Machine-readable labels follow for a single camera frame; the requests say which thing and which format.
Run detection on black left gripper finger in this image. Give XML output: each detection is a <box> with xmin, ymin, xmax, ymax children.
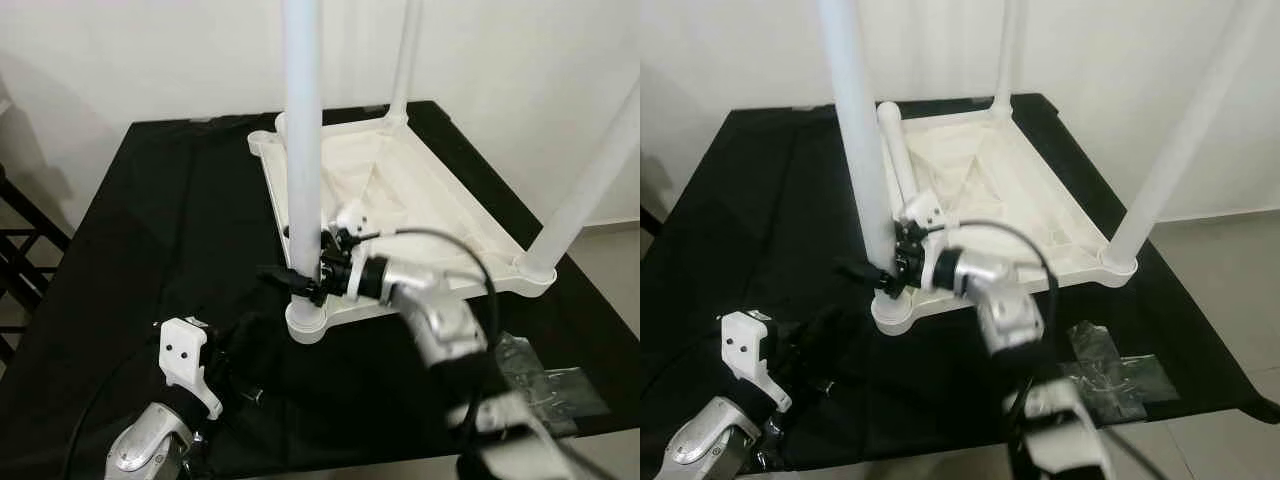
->
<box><xmin>228</xmin><ymin>312</ymin><xmax>273</xmax><ymax>351</ymax></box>
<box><xmin>795</xmin><ymin>305</ymin><xmax>849</xmax><ymax>351</ymax></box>

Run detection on white plastic children table top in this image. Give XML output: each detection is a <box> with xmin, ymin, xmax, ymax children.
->
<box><xmin>860</xmin><ymin>100</ymin><xmax>1141</xmax><ymax>336</ymax></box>
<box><xmin>248</xmin><ymin>108</ymin><xmax>557</xmax><ymax>346</ymax></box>

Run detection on black tablecloth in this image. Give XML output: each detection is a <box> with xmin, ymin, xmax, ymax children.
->
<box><xmin>640</xmin><ymin>92</ymin><xmax>1280</xmax><ymax>471</ymax></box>
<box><xmin>0</xmin><ymin>100</ymin><xmax>641</xmax><ymax>471</ymax></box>

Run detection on clear tape patch on cloth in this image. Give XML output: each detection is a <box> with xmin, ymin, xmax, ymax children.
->
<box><xmin>495</xmin><ymin>330</ymin><xmax>611</xmax><ymax>436</ymax></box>
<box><xmin>1060</xmin><ymin>320</ymin><xmax>1181</xmax><ymax>426</ymax></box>

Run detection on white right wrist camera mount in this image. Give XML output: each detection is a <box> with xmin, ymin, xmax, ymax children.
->
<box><xmin>335</xmin><ymin>200</ymin><xmax>373</xmax><ymax>299</ymax></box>
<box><xmin>905</xmin><ymin>190</ymin><xmax>948</xmax><ymax>291</ymax></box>

